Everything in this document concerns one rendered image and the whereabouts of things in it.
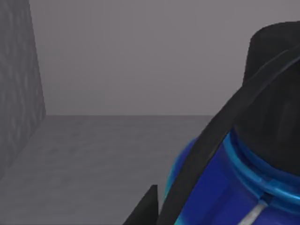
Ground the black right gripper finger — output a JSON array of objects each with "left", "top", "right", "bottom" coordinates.
[{"left": 122, "top": 184, "right": 159, "bottom": 225}]

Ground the blue bottle with black cap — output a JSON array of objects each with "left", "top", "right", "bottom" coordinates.
[{"left": 157, "top": 20, "right": 300, "bottom": 225}]

